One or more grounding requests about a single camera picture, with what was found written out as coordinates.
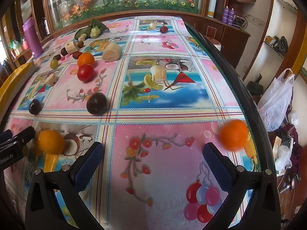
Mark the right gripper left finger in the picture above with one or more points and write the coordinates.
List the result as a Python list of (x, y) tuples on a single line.
[(42, 208)]

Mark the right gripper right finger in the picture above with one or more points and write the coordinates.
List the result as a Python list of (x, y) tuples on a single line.
[(263, 210)]

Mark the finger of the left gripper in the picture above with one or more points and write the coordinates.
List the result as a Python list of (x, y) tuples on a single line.
[(22, 138)]

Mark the orange mandarin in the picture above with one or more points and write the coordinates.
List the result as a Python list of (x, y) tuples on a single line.
[(50, 141), (86, 58), (233, 136)]

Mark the green grape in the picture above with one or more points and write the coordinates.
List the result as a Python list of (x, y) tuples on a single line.
[(54, 64)]

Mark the large dark plum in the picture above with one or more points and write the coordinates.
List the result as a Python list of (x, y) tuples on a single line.
[(97, 104)]

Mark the large cream banana chunk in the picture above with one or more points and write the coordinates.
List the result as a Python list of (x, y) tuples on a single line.
[(112, 52)]

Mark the small dark plum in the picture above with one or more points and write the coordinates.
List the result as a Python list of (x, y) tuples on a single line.
[(35, 107)]

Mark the small cream chunk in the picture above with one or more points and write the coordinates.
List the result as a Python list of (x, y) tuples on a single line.
[(51, 80), (82, 37)]

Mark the red date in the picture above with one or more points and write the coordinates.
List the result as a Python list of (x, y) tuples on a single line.
[(76, 55)]

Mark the white foam tray yellow tape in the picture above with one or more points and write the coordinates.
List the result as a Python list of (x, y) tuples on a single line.
[(13, 84)]

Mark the purple thermos bottle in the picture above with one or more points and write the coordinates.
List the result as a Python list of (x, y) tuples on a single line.
[(32, 38)]

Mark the dark grape pair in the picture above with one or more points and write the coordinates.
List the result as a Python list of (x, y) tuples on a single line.
[(62, 54)]

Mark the white plastic bag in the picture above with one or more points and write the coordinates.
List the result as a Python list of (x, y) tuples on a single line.
[(274, 102)]

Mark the cream block with holes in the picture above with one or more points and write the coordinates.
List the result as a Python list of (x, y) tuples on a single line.
[(71, 47)]

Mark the brown chestnut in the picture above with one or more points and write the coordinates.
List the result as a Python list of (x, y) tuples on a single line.
[(80, 44)]

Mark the small cream chunk by vegetable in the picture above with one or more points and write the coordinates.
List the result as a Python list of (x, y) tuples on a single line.
[(82, 37)]

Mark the green leafy vegetable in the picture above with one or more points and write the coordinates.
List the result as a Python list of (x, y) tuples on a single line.
[(93, 30)]

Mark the colourful printed tablecloth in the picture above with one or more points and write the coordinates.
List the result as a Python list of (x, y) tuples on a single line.
[(166, 99)]

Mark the white orange stool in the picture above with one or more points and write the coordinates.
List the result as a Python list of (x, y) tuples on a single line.
[(214, 42)]

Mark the far red fruit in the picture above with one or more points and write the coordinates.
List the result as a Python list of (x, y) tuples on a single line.
[(163, 29)]

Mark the purple spray cans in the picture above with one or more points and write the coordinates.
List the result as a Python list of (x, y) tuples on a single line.
[(228, 15)]

